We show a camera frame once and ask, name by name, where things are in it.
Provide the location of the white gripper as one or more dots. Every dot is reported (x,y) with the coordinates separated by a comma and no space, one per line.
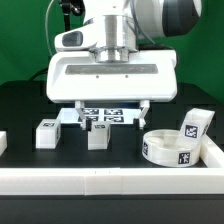
(148,75)

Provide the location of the white round stool seat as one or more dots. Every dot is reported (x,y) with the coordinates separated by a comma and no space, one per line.
(159,147)

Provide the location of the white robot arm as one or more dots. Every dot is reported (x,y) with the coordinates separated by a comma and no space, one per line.
(102,61)

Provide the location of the white sheet with tags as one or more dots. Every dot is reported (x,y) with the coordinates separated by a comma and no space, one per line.
(113,115)

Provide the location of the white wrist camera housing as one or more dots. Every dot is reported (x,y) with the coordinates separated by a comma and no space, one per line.
(83,38)

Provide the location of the white front fence wall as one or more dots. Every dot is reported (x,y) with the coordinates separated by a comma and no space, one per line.
(111,181)

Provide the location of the black camera stand pole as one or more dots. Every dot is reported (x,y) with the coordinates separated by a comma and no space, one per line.
(75,7)

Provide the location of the white left fence wall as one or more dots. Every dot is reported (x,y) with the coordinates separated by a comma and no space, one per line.
(3,141)

